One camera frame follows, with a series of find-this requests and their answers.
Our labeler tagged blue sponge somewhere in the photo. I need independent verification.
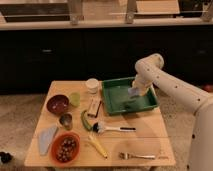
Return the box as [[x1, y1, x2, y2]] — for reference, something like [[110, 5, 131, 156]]
[[128, 88, 139, 97]]

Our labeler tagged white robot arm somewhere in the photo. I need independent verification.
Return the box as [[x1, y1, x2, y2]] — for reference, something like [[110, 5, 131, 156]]
[[132, 53, 213, 171]]

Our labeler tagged green plastic tray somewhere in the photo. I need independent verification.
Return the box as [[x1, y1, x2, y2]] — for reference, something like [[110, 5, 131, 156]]
[[102, 77, 158, 116]]

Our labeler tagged white cup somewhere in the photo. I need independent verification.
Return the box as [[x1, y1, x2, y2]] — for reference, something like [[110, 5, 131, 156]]
[[85, 78, 99, 94]]

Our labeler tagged wooden block with black strip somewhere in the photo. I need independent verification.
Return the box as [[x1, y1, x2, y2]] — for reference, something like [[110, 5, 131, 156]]
[[88, 98, 101, 118]]

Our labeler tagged light green cup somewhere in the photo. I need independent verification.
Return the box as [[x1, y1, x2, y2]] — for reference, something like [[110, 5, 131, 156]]
[[69, 92, 80, 107]]

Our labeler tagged green cucumber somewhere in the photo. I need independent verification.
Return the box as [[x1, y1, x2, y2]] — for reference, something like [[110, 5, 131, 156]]
[[81, 110, 92, 131]]

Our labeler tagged small metal cup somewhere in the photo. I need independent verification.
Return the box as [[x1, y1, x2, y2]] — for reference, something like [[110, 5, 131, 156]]
[[59, 113, 73, 130]]

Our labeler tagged dark red bowl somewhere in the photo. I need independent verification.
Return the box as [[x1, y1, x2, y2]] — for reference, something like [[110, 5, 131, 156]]
[[46, 94, 69, 115]]

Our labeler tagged wooden table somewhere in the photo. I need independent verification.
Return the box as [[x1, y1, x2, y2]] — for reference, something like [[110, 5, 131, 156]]
[[24, 80, 177, 168]]

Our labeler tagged yellow peeler tool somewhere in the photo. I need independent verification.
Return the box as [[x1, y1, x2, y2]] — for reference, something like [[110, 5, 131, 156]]
[[88, 134, 108, 158]]

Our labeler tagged silver fork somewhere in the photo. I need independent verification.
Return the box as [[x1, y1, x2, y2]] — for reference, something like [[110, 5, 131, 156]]
[[119, 152, 155, 160]]

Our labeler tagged orange bowl with grapes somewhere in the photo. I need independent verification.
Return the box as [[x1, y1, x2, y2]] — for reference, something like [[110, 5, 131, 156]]
[[49, 132, 80, 166]]

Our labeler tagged grey folded cloth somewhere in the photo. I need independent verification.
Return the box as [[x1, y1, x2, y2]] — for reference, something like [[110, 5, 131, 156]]
[[38, 125, 58, 155]]

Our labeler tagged black object on floor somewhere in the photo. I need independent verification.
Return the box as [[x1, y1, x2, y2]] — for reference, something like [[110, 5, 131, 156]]
[[0, 152, 13, 164]]

